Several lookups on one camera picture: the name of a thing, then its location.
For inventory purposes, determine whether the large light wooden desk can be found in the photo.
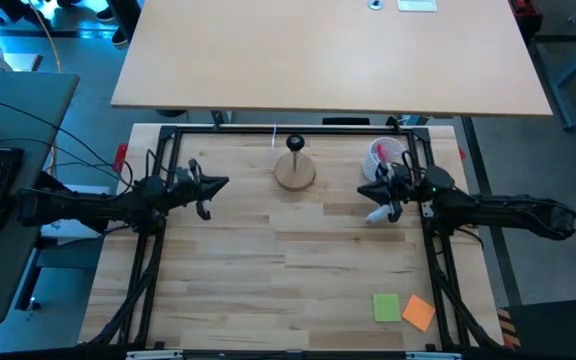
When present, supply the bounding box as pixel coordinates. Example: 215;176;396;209
110;0;554;119

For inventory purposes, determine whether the red tag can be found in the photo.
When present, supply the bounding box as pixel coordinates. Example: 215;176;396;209
112;143;130;174

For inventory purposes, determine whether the white printed box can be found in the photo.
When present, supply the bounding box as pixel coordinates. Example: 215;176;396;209
39;217;115;242

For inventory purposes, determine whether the black hazard striped crate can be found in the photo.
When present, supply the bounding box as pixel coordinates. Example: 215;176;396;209
496;298;576;360

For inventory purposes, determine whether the black cable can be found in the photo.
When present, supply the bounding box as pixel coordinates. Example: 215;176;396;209
0;91;134;187

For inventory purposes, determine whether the orange sticky note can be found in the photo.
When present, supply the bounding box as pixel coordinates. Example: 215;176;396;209
401;293;438;334

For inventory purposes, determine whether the black red box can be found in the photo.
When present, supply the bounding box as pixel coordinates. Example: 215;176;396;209
508;0;545;43

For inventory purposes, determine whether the cardboard box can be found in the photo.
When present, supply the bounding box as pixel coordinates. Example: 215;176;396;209
0;44;45;74

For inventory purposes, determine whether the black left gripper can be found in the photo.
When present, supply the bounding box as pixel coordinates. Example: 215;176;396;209
167;158;230;222

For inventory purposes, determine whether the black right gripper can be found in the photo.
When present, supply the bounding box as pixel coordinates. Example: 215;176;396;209
356;161;425;224

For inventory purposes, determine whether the green sticky note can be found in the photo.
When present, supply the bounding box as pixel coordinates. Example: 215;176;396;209
371;292;403;324

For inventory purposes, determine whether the silver table clamp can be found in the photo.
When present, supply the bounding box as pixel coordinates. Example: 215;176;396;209
126;349;185;360
404;350;464;360

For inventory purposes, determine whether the grey side desk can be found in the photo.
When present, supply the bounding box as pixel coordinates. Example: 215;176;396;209
0;70;81;327

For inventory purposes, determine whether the white desk plate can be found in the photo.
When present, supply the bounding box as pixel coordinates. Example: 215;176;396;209
396;0;440;14

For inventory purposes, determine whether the white reflector lightbulb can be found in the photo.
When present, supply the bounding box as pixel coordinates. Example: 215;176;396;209
364;203;393;225

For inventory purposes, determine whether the yellow cable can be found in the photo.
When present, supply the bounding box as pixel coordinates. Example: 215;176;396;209
26;0;65;74

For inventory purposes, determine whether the black aluminium table frame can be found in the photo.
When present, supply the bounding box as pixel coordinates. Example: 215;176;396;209
77;123;505;352

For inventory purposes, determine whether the black lamp socket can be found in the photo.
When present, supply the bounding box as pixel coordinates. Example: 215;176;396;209
273;134;318;193

